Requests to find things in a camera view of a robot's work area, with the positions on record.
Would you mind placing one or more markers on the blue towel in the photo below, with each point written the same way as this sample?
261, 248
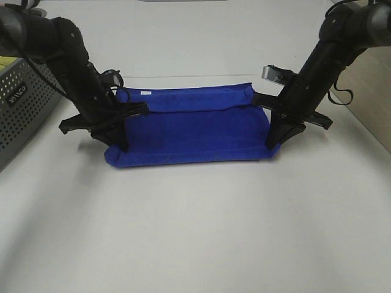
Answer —
193, 125

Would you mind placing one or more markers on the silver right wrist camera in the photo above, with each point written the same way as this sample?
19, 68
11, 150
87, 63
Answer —
277, 75

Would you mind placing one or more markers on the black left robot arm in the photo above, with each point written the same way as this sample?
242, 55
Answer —
55, 50

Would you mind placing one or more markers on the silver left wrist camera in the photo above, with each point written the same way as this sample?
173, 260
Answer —
112, 78

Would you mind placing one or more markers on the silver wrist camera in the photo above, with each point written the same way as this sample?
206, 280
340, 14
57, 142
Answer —
277, 75
112, 78

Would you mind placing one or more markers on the beige storage box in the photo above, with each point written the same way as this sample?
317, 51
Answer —
368, 77

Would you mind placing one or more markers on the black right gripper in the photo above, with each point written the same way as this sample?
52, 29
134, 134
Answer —
293, 107

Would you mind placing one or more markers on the grey perforated laundry basket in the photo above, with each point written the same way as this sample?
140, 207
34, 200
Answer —
26, 102

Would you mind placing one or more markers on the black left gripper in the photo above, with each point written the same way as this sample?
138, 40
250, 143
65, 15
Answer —
102, 109

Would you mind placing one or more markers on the yellow-green towel in basket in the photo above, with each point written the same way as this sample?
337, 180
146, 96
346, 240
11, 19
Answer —
5, 62

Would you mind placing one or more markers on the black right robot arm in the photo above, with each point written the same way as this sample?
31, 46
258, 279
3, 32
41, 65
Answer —
344, 35

